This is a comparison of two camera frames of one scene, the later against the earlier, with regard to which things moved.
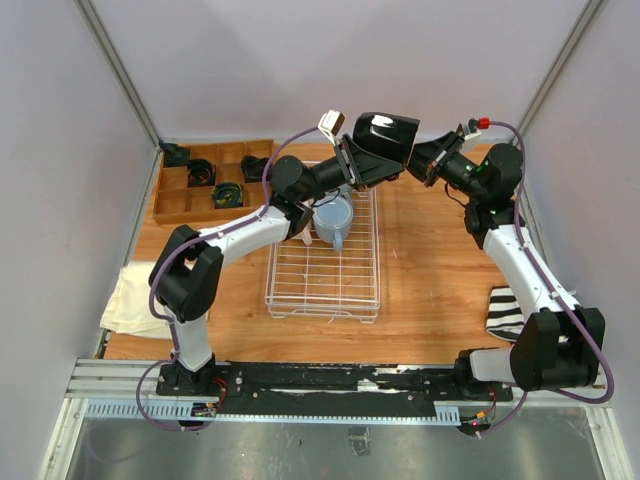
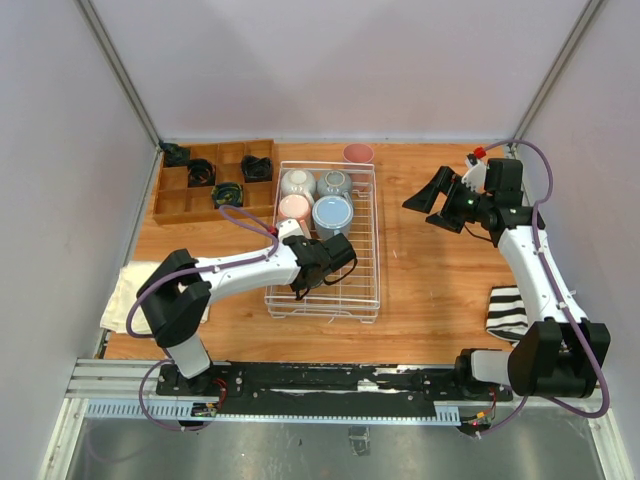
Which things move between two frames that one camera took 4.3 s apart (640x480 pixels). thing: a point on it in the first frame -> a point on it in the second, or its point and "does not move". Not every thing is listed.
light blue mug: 333,215 does not move
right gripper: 428,159 -> 443,180
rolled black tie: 201,173 does not move
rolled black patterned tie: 252,168 does not move
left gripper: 363,167 -> 298,287
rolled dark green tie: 174,155 does not move
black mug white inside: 390,136 -> 313,273
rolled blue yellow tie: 227,195 does not move
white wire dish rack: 314,278 does not move
